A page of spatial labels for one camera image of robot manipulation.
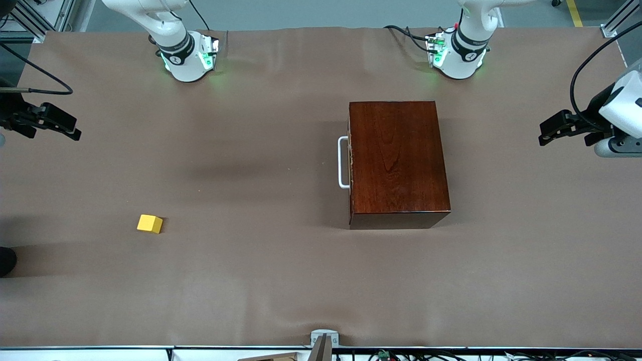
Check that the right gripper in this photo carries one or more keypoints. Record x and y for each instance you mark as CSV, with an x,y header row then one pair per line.
x,y
11,111

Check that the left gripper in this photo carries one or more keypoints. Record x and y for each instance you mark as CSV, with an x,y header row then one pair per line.
x,y
595,111

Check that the yellow block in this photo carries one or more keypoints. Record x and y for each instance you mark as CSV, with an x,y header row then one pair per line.
x,y
149,223

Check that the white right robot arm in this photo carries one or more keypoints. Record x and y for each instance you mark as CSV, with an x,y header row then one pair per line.
x,y
180,60

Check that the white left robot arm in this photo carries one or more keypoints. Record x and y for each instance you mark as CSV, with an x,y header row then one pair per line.
x,y
464,55

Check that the single aluminium profile bar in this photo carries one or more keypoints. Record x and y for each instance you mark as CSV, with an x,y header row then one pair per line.
x,y
619,20

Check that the black rounded object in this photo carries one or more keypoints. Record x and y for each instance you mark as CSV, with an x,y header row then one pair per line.
x,y
6,261

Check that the dark brown wooden cabinet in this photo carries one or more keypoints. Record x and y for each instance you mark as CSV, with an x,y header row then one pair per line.
x,y
396,160

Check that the brown table cover sheet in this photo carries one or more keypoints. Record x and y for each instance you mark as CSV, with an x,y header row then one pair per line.
x,y
251,276

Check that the brown cardboard piece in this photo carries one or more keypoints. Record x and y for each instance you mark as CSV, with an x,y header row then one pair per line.
x,y
273,357

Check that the aluminium frame with braces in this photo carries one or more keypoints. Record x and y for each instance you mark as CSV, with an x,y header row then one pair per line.
x,y
30,20

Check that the grey metal clamp bracket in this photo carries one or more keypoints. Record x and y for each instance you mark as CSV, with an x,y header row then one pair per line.
x,y
323,341

